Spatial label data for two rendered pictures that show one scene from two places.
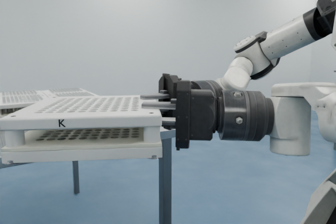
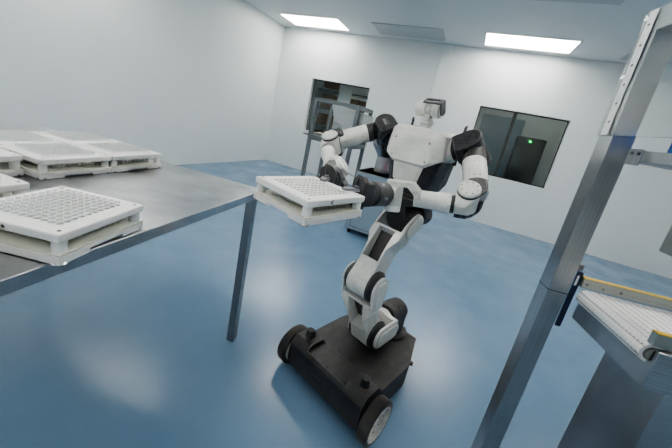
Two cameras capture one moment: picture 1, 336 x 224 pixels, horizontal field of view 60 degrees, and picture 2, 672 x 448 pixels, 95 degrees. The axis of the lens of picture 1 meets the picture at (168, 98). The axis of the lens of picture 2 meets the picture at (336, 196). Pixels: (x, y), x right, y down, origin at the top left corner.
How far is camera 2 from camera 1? 77 cm
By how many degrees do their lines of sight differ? 44
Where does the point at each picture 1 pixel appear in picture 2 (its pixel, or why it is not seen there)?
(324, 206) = (376, 234)
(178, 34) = (138, 57)
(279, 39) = (352, 137)
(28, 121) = (320, 202)
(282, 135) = (395, 203)
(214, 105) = (375, 190)
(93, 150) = (339, 215)
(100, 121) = (345, 200)
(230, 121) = (382, 198)
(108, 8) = not seen: outside the picture
